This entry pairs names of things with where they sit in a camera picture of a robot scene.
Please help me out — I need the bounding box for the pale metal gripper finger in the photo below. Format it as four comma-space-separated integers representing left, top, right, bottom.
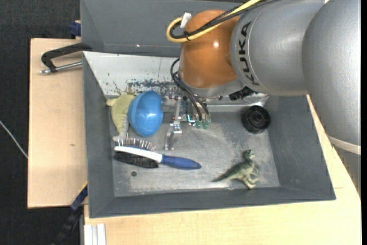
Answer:
163, 122, 176, 151
170, 122, 184, 151

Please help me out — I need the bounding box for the white and blue brush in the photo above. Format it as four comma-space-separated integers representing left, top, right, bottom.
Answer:
113, 145, 202, 171

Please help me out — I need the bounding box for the hairbrush with red-tipped pins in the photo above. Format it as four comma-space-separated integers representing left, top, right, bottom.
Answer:
118, 137, 157, 153

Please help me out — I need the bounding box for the blue plastic bowl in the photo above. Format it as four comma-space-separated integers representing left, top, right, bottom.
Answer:
127, 90, 165, 138

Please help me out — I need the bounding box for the grey metal bin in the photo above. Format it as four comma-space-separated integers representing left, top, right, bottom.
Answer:
79, 0, 337, 219

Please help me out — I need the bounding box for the green toy dinosaur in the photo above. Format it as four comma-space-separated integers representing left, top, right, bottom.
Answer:
211, 149, 260, 190

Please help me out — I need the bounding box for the brown cardboard board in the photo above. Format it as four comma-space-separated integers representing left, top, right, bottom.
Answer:
27, 38, 88, 209

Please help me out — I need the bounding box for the black cylinder on white bracket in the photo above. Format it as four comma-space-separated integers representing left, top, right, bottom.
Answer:
206, 94, 272, 135

